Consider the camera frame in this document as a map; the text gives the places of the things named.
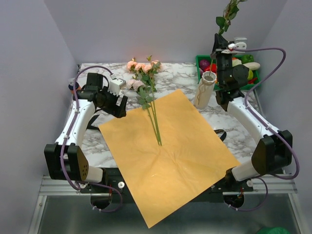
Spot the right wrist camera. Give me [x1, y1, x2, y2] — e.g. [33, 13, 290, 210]
[228, 37, 248, 52]

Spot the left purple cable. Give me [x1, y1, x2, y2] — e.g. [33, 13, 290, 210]
[58, 65, 124, 213]

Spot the orange bottle blue cap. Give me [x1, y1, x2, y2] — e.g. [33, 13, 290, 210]
[68, 81, 81, 95]

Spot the red bell pepper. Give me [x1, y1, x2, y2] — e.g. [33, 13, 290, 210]
[204, 63, 217, 73]

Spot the green plastic crate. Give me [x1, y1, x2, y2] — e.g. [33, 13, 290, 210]
[195, 55, 260, 90]

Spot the aluminium rail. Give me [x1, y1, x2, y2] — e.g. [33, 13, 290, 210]
[39, 175, 297, 196]

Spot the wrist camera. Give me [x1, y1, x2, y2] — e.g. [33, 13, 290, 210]
[228, 37, 248, 52]
[108, 78, 126, 95]

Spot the green cloth object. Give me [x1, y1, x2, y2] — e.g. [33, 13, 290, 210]
[256, 227, 290, 234]

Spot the pink flower bouquet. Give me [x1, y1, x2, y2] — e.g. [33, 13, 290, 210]
[126, 56, 162, 146]

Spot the red chili pepper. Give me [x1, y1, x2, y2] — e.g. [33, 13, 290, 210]
[248, 78, 258, 84]

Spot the white radish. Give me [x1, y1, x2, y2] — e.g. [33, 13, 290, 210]
[232, 58, 260, 71]

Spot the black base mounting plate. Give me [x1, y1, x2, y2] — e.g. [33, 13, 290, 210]
[80, 167, 286, 204]

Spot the black ribbon gold lettering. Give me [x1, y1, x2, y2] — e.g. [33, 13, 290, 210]
[86, 115, 227, 142]

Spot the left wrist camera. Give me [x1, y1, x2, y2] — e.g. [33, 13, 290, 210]
[108, 78, 126, 95]

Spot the orange paper flower wrap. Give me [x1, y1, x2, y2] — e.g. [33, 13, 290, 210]
[99, 90, 239, 227]

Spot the green lime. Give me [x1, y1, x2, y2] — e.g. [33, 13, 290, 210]
[247, 70, 254, 81]

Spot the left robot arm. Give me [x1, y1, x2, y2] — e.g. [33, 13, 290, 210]
[44, 73, 128, 193]

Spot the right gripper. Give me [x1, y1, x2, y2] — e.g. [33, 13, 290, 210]
[210, 33, 235, 87]

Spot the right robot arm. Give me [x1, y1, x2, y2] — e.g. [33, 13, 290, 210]
[211, 34, 294, 191]

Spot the purple onion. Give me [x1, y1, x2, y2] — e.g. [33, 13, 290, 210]
[199, 59, 211, 71]

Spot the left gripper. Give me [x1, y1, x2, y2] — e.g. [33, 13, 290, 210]
[98, 86, 128, 118]

